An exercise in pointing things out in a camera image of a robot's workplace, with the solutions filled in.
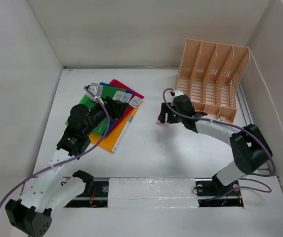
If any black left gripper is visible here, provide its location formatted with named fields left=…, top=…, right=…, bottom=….
left=83, top=96, right=127, bottom=136

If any blue clip file folder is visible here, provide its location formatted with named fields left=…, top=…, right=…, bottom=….
left=97, top=79, right=136, bottom=136

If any green clip file folder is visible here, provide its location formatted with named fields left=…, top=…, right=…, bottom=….
left=64, top=85, right=127, bottom=136

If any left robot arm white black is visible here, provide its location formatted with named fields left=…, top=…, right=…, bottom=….
left=5, top=97, right=128, bottom=237

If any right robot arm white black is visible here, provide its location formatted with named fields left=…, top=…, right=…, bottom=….
left=158, top=91, right=273, bottom=197

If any magenta clip file folder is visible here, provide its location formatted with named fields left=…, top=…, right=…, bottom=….
left=107, top=79, right=144, bottom=135

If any orange book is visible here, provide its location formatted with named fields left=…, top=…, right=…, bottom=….
left=98, top=105, right=140, bottom=153

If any peach plastic file organizer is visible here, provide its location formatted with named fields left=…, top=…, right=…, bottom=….
left=176, top=39, right=250, bottom=123

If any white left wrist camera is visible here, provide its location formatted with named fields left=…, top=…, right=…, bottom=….
left=84, top=83, right=103, bottom=98

